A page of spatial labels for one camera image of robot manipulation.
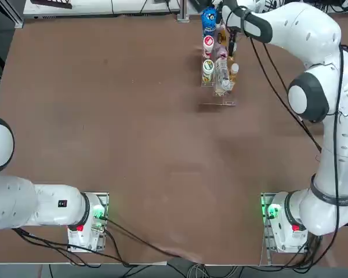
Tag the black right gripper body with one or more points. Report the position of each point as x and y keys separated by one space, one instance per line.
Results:
x=236 y=29

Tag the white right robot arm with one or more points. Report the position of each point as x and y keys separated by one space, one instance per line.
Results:
x=316 y=32

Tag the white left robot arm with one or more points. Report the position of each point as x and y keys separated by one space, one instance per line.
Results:
x=17 y=199

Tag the clear acrylic tiered shelf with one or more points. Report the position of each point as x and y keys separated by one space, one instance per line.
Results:
x=217 y=97

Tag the pink strawberry snack packet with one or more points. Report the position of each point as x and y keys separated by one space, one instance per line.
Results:
x=220 y=50

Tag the red and white canister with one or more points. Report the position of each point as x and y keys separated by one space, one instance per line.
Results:
x=208 y=43

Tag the white bear biscuit packet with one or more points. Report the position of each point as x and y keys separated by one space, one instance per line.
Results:
x=222 y=75

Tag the blue snack cup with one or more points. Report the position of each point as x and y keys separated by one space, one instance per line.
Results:
x=209 y=18

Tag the green and white canister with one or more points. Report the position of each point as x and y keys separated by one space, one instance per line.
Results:
x=208 y=68

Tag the black power strip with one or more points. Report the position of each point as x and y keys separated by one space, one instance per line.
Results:
x=52 y=3

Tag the aluminium frame post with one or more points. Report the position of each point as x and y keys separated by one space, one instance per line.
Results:
x=183 y=11

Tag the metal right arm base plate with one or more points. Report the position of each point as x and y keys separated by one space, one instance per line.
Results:
x=265 y=220

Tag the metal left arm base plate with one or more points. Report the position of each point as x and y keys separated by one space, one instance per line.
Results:
x=104 y=199

